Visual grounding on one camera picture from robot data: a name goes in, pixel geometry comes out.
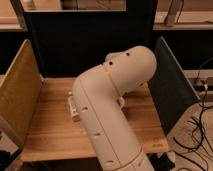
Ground power strip on floor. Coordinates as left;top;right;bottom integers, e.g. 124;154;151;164
194;78;213;92

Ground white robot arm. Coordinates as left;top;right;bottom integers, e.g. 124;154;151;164
72;46;157;171

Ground black back panel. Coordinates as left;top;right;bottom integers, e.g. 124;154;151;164
24;0;158;77

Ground black floor cables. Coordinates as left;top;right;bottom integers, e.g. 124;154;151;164
171;58;213;171

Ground left wooden side panel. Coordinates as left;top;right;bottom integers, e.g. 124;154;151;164
0;39;42;148

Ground dark right side panel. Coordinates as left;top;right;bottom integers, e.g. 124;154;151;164
148;37;200;136

